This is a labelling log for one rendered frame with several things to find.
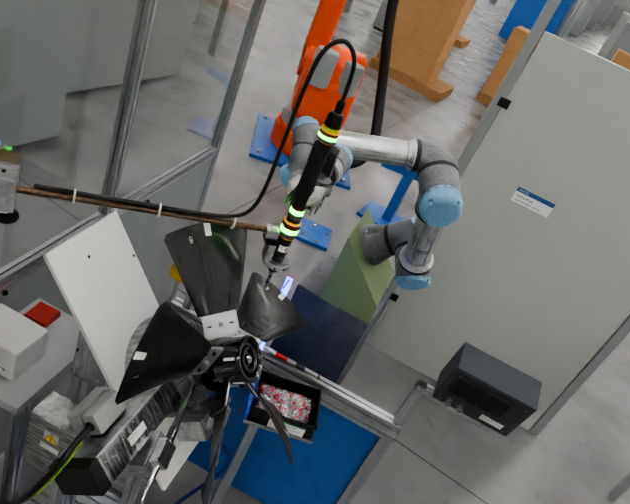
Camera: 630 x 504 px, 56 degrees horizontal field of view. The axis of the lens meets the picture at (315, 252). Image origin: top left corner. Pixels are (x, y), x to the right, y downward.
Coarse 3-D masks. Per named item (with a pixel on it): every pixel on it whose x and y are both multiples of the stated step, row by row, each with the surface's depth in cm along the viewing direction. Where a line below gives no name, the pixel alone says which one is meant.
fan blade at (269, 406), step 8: (256, 392) 155; (264, 400) 168; (272, 408) 171; (272, 416) 158; (280, 416) 174; (280, 424) 165; (280, 432) 158; (288, 440) 166; (288, 448) 160; (288, 456) 158
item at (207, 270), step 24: (168, 240) 142; (216, 240) 148; (240, 240) 153; (192, 264) 146; (216, 264) 148; (240, 264) 151; (192, 288) 146; (216, 288) 148; (240, 288) 151; (216, 312) 148
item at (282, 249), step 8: (336, 104) 121; (344, 104) 121; (336, 112) 121; (328, 120) 122; (336, 120) 121; (336, 128) 122; (280, 240) 138; (280, 248) 139; (288, 248) 140; (272, 256) 142; (280, 256) 141
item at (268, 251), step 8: (272, 224) 138; (264, 232) 137; (272, 232) 136; (272, 240) 137; (264, 248) 141; (272, 248) 139; (264, 256) 140; (272, 264) 140; (280, 264) 141; (288, 264) 143
